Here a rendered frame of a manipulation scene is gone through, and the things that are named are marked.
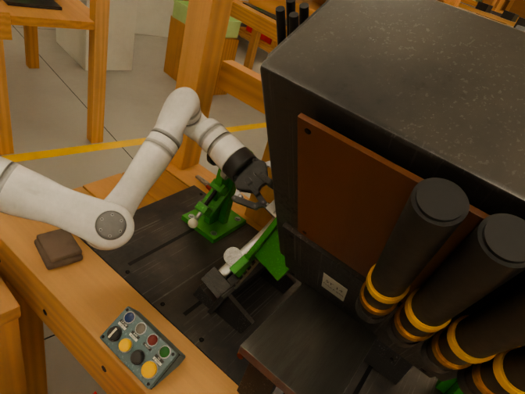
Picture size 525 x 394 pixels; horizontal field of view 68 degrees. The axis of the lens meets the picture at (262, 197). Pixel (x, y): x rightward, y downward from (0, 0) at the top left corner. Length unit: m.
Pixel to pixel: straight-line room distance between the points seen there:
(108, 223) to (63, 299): 0.24
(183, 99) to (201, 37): 0.39
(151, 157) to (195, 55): 0.50
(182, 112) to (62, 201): 0.30
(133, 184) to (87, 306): 0.28
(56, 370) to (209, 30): 1.44
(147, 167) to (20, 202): 0.24
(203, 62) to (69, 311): 0.78
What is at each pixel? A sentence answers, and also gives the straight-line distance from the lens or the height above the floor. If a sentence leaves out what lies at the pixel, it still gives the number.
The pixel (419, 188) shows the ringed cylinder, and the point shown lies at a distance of 0.30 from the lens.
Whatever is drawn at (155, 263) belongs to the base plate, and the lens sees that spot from 1.04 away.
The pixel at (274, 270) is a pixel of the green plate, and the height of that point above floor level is 1.12.
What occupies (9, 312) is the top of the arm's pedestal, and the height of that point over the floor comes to 0.84.
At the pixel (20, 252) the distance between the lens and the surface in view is 1.07.
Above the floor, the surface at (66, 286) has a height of 0.90.
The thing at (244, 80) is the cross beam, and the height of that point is 1.25.
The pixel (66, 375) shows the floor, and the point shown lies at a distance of 1.90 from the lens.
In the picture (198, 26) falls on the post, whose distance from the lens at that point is 1.25.
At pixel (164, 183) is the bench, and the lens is 1.34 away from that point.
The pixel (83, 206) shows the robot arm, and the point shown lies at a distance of 0.79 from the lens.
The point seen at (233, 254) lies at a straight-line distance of 0.82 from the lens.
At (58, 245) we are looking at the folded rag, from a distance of 1.03.
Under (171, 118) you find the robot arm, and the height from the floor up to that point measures 1.27.
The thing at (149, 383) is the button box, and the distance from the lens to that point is 0.83.
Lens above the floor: 1.65
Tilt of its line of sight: 33 degrees down
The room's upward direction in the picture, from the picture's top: 19 degrees clockwise
